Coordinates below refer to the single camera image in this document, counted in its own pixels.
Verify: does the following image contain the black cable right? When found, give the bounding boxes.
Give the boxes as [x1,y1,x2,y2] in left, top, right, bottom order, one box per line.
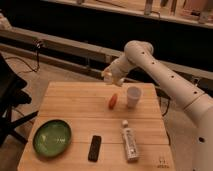
[159,94,174,118]

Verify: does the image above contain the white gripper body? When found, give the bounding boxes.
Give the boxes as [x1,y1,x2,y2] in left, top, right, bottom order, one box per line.
[101,60,128,86]

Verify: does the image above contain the white plastic bottle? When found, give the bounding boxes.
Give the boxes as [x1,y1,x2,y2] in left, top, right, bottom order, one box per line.
[122,120,139,162]

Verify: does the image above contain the orange carrot toy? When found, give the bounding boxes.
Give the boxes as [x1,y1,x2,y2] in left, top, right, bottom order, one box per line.
[108,93,118,109]

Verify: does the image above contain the green glass bowl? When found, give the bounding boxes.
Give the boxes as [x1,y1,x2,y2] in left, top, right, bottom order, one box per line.
[32,119,72,158]

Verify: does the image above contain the white ceramic cup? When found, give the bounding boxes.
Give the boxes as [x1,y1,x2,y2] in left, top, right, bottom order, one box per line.
[127,86,141,108]

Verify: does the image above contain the black rectangular remote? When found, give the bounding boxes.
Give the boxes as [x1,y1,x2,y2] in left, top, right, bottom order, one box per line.
[88,135,102,162]

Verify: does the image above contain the black cable on floor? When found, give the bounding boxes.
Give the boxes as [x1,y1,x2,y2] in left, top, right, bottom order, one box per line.
[4,40,45,75]

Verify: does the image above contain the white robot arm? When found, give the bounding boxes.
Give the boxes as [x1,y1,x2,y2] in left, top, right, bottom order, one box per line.
[102,40,213,171]

